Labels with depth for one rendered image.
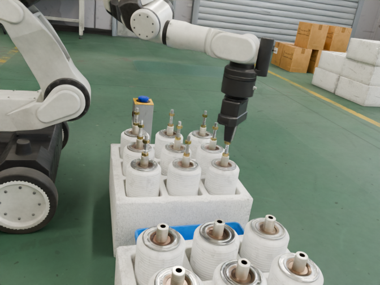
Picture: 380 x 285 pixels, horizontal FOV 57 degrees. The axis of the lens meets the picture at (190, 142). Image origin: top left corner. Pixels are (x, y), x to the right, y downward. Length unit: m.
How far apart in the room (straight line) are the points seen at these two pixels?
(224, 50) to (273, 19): 5.77
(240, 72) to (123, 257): 0.52
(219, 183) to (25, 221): 0.57
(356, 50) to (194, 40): 2.78
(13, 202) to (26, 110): 0.28
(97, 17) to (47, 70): 4.83
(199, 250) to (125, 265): 0.15
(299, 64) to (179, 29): 3.81
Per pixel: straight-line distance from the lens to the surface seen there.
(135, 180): 0.95
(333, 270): 1.18
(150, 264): 0.69
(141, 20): 0.93
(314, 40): 4.73
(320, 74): 3.97
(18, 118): 1.22
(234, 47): 0.89
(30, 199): 1.10
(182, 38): 0.94
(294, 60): 4.64
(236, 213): 1.04
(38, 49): 1.17
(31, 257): 1.07
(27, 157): 1.11
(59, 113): 1.17
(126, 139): 1.15
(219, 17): 6.25
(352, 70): 3.62
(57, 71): 1.18
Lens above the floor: 0.69
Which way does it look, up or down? 22 degrees down
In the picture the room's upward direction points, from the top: 7 degrees clockwise
